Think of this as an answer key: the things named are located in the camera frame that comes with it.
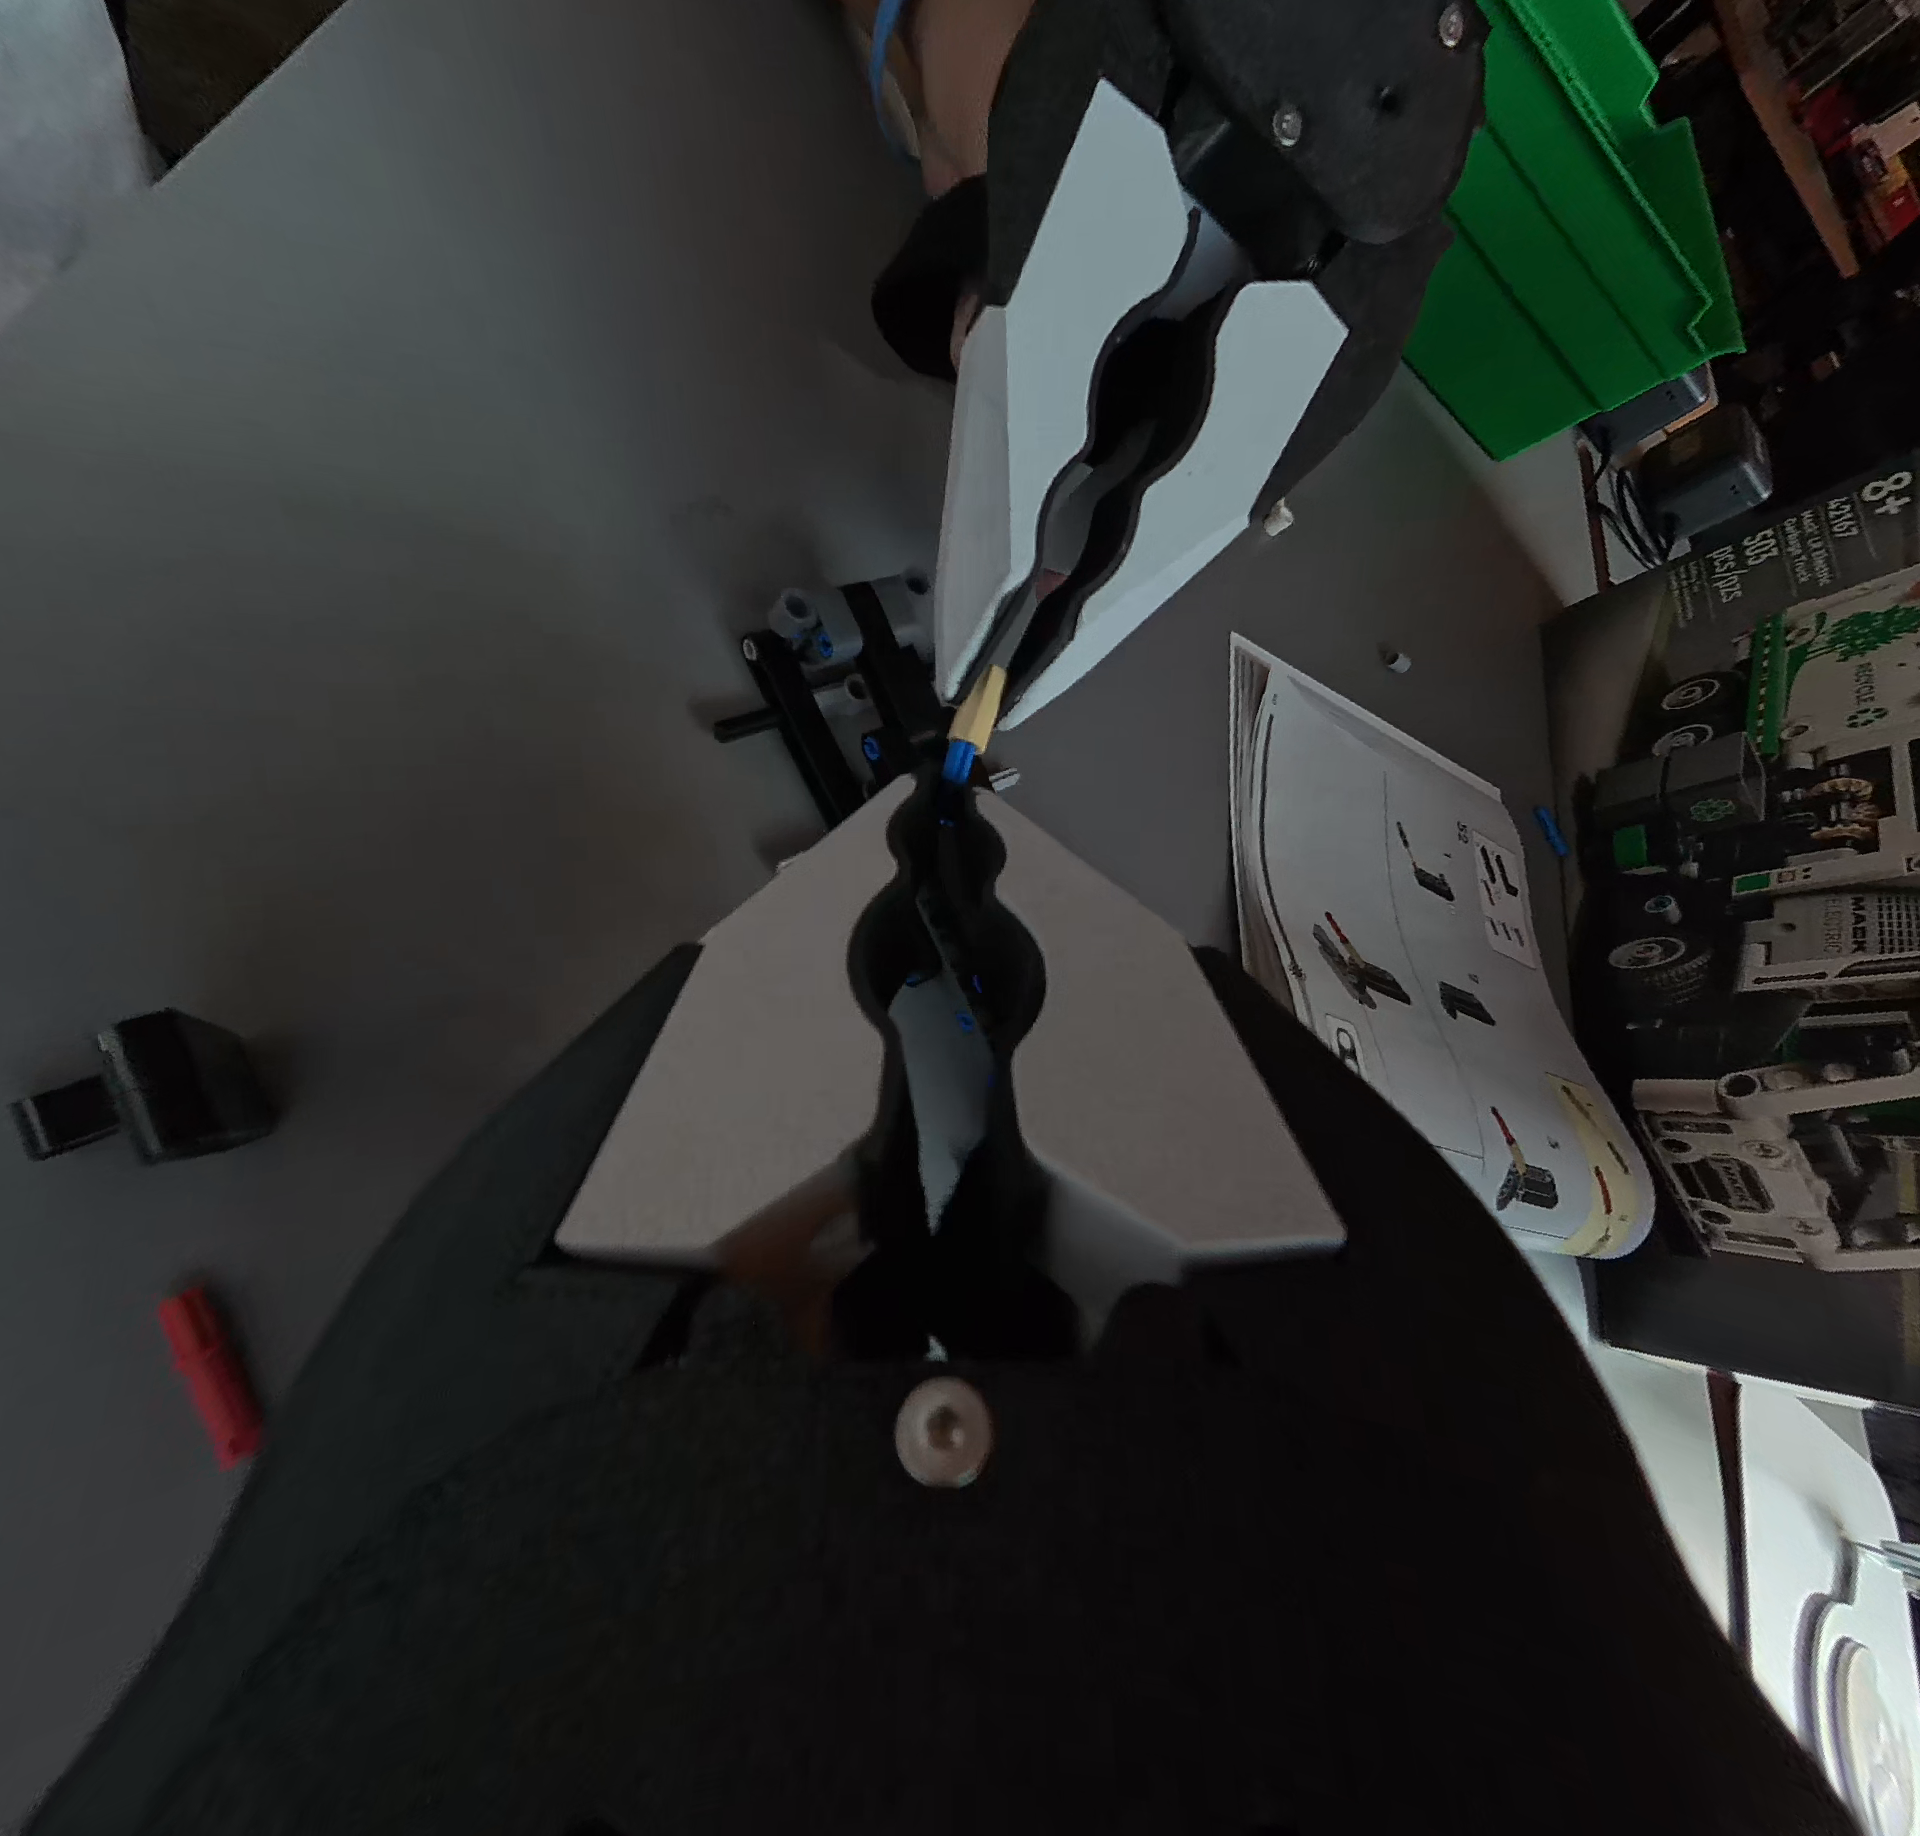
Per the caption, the light grey electronic box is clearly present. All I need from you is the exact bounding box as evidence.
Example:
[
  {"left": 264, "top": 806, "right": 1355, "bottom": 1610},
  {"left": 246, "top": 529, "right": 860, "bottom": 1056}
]
[{"left": 1573, "top": 364, "right": 1722, "bottom": 461}]

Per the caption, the red lego pin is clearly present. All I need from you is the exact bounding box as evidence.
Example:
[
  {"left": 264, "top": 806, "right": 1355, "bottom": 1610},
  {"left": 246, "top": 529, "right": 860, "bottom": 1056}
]
[{"left": 157, "top": 1283, "right": 264, "bottom": 1471}]

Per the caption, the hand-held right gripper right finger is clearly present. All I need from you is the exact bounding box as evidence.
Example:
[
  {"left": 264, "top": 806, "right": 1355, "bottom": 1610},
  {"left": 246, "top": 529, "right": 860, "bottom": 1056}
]
[{"left": 972, "top": 788, "right": 1347, "bottom": 1340}]

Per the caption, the green plastic bin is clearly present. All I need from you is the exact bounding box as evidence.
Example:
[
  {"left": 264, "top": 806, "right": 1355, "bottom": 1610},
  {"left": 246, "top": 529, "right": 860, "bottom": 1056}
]
[{"left": 1399, "top": 0, "right": 1752, "bottom": 461}]

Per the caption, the blue wristband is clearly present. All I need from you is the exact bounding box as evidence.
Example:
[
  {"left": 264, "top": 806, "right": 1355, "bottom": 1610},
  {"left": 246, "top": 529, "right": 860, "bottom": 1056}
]
[{"left": 868, "top": 0, "right": 1085, "bottom": 164}]

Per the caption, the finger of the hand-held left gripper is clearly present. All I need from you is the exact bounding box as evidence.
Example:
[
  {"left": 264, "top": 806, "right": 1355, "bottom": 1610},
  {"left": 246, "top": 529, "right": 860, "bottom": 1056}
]
[
  {"left": 995, "top": 282, "right": 1347, "bottom": 734},
  {"left": 930, "top": 78, "right": 1207, "bottom": 699}
]

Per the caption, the partly built lego model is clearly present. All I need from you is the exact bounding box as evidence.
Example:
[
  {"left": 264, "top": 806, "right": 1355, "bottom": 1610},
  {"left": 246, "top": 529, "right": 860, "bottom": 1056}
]
[{"left": 716, "top": 576, "right": 1025, "bottom": 1073}]

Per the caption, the person's left hand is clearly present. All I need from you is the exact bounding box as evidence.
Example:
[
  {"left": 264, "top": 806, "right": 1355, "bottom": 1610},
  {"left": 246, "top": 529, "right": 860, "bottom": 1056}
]
[{"left": 882, "top": 0, "right": 1070, "bottom": 202}]

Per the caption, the lego set box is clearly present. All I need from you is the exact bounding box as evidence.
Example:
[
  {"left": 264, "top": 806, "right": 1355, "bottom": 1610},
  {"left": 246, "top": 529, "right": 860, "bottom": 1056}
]
[{"left": 1544, "top": 468, "right": 1920, "bottom": 1407}]

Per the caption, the shelf of stacked boxes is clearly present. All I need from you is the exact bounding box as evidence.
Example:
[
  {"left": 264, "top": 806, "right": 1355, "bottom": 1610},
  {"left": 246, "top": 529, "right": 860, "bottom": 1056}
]
[{"left": 1589, "top": 0, "right": 1920, "bottom": 282}]

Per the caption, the open lego instruction booklet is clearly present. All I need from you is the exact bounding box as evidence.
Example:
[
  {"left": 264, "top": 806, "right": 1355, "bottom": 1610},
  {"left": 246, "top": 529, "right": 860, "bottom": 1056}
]
[{"left": 1229, "top": 629, "right": 1663, "bottom": 1263}]

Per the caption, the black plastic block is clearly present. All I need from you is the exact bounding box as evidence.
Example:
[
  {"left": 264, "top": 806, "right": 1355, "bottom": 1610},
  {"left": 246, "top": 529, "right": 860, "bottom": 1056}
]
[{"left": 12, "top": 1006, "right": 282, "bottom": 1166}]

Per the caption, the tan and blue lego pin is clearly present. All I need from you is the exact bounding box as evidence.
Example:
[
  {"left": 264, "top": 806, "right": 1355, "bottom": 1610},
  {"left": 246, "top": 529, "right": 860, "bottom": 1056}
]
[{"left": 944, "top": 665, "right": 1008, "bottom": 793}]

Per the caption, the dark grey electronic box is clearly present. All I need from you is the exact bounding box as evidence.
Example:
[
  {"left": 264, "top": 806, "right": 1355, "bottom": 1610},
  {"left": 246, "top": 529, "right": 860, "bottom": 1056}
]
[{"left": 1626, "top": 409, "right": 1776, "bottom": 562}]

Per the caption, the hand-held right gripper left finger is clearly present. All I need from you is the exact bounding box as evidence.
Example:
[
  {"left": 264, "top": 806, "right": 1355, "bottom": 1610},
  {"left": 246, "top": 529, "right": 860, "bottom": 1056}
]
[{"left": 554, "top": 772, "right": 938, "bottom": 1327}]

